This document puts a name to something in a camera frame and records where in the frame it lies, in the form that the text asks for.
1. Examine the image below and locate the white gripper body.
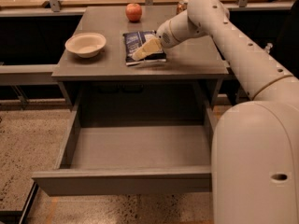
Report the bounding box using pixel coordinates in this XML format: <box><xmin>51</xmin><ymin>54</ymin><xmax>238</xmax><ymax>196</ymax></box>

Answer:
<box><xmin>156</xmin><ymin>21</ymin><xmax>178</xmax><ymax>49</ymax></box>

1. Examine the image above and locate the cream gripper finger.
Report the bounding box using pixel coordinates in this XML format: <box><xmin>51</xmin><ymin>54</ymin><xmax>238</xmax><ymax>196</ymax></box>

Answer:
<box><xmin>132</xmin><ymin>38</ymin><xmax>162</xmax><ymax>61</ymax></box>

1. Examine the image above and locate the blue chip bag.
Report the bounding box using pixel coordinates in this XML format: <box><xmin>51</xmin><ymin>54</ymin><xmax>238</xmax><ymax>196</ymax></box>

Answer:
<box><xmin>123</xmin><ymin>30</ymin><xmax>166</xmax><ymax>66</ymax></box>

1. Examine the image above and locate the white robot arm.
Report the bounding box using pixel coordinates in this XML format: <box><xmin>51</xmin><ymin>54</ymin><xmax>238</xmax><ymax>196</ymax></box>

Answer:
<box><xmin>132</xmin><ymin>0</ymin><xmax>299</xmax><ymax>224</ymax></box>

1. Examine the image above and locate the grey drawer cabinet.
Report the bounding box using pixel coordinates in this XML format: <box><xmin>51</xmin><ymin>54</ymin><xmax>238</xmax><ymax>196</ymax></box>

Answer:
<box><xmin>52</xmin><ymin>6</ymin><xmax>227</xmax><ymax>127</ymax></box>

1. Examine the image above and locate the open grey top drawer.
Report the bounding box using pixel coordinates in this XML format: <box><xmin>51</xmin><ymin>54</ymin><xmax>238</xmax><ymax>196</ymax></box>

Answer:
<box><xmin>32</xmin><ymin>91</ymin><xmax>219</xmax><ymax>197</ymax></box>

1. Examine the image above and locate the gold soda can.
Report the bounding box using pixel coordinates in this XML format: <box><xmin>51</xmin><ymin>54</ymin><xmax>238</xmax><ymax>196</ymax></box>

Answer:
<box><xmin>177</xmin><ymin>0</ymin><xmax>189</xmax><ymax>14</ymax></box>

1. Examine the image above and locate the red apple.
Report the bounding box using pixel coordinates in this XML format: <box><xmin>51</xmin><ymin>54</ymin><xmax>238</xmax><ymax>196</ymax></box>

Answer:
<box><xmin>125</xmin><ymin>3</ymin><xmax>142</xmax><ymax>22</ymax></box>

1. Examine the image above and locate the white paper bowl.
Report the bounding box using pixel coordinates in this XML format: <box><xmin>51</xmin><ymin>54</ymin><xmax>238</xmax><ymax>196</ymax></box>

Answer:
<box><xmin>65</xmin><ymin>33</ymin><xmax>107</xmax><ymax>58</ymax></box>

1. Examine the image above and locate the clear plastic bottle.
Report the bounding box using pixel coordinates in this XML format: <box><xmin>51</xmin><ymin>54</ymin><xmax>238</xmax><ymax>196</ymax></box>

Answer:
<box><xmin>264</xmin><ymin>43</ymin><xmax>274</xmax><ymax>53</ymax></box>

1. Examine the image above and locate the black office chair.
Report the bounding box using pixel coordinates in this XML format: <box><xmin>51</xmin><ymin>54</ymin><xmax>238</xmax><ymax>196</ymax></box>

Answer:
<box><xmin>271</xmin><ymin>0</ymin><xmax>299</xmax><ymax>78</ymax></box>

